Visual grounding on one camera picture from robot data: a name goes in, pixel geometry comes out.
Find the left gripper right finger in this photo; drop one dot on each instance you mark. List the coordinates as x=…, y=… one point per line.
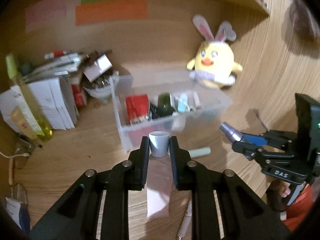
x=223, y=205

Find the yellow green spray bottle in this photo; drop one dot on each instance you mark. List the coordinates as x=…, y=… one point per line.
x=27, y=115

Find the red box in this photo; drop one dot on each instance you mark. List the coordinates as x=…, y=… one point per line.
x=137, y=108

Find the white patterned pen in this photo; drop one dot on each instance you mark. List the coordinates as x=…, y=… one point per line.
x=185, y=222

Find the white folded paper box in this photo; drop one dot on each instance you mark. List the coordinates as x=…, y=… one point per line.
x=55, y=98

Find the stack of papers and books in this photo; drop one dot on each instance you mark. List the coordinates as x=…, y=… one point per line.
x=61, y=66

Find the pale green tube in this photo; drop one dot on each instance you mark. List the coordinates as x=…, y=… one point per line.
x=199, y=152

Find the dark green jar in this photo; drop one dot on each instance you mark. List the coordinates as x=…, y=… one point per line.
x=164, y=105

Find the small white cardboard box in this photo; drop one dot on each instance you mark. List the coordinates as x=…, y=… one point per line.
x=97, y=68

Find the person's right hand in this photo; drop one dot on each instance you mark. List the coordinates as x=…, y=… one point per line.
x=282, y=188

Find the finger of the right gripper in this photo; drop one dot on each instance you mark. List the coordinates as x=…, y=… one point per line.
x=260, y=155
x=272, y=138

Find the orange paper note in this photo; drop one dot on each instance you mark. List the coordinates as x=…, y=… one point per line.
x=112, y=10

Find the white red lip tube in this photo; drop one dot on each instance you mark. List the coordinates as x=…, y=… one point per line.
x=197, y=101

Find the white bowl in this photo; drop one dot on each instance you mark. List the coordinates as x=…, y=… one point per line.
x=101, y=87

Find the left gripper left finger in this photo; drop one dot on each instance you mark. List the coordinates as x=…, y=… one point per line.
x=96, y=205

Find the yellow chick plush toy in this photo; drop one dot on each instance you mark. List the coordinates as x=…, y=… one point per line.
x=213, y=64

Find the light teal bottle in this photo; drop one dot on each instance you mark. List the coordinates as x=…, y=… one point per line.
x=182, y=105

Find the pink paper note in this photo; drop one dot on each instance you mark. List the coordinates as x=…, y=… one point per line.
x=44, y=11

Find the clear plastic storage bin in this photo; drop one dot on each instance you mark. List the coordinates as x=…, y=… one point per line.
x=213, y=100

